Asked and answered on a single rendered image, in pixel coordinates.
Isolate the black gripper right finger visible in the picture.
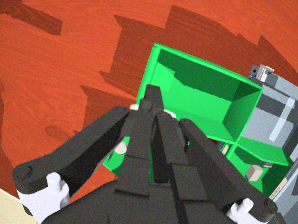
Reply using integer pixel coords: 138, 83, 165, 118
150, 85, 278, 224

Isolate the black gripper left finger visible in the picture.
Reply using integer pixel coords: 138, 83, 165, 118
12, 83, 155, 224

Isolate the grey metal shelf rack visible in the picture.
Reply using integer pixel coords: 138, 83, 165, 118
241, 65, 298, 224

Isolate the small beige block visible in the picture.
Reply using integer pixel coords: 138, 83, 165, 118
245, 164, 263, 181

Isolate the green bin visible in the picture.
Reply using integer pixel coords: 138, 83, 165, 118
136, 43, 264, 145
220, 137, 294, 197
103, 137, 154, 182

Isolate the white round disc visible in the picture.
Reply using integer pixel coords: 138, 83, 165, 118
115, 141, 127, 154

